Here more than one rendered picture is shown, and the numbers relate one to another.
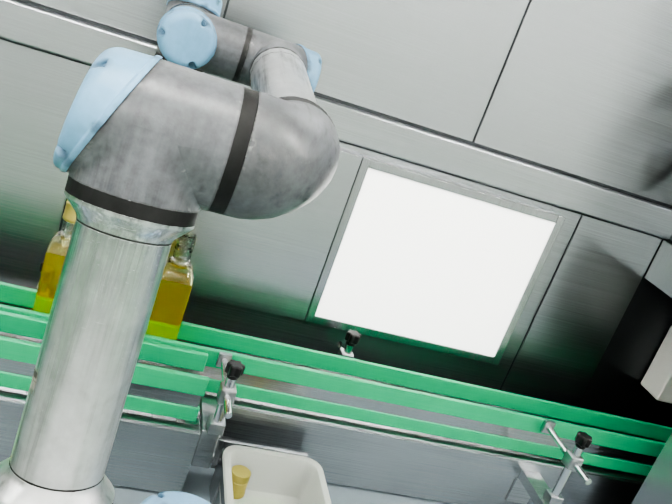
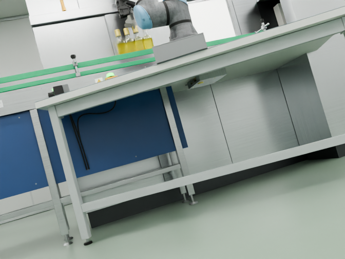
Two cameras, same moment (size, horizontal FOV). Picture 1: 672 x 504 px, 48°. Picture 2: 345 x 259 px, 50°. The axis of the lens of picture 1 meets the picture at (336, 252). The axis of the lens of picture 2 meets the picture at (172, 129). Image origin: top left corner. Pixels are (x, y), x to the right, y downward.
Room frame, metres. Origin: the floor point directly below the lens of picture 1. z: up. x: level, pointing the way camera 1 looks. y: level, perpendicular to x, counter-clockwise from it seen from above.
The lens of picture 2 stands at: (-1.21, 0.18, 0.34)
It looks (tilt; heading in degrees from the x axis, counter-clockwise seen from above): 3 degrees up; 1
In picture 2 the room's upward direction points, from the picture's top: 16 degrees counter-clockwise
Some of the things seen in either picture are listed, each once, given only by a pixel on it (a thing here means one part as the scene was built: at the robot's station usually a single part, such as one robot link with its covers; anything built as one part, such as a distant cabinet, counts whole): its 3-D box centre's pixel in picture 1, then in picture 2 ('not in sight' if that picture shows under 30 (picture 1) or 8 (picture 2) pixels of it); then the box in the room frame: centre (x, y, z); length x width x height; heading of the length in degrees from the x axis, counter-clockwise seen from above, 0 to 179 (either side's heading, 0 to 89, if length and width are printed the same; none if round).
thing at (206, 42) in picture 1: (199, 40); not in sight; (1.02, 0.27, 1.45); 0.11 x 0.11 x 0.08; 15
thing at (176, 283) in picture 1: (164, 317); (150, 51); (1.14, 0.23, 0.99); 0.06 x 0.06 x 0.21; 17
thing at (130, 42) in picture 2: not in sight; (132, 54); (1.11, 0.35, 0.99); 0.06 x 0.06 x 0.21; 18
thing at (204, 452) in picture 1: (206, 432); not in sight; (1.07, 0.10, 0.85); 0.09 x 0.04 x 0.07; 17
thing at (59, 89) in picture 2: not in sight; (62, 94); (0.78, 0.75, 0.79); 0.08 x 0.08 x 0.08; 17
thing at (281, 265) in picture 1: (321, 237); (174, 28); (1.35, 0.03, 1.15); 0.90 x 0.03 x 0.34; 107
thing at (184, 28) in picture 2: not in sight; (183, 33); (0.61, 0.04, 0.88); 0.15 x 0.15 x 0.10
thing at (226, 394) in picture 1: (224, 389); not in sight; (1.05, 0.09, 0.95); 0.17 x 0.03 x 0.12; 17
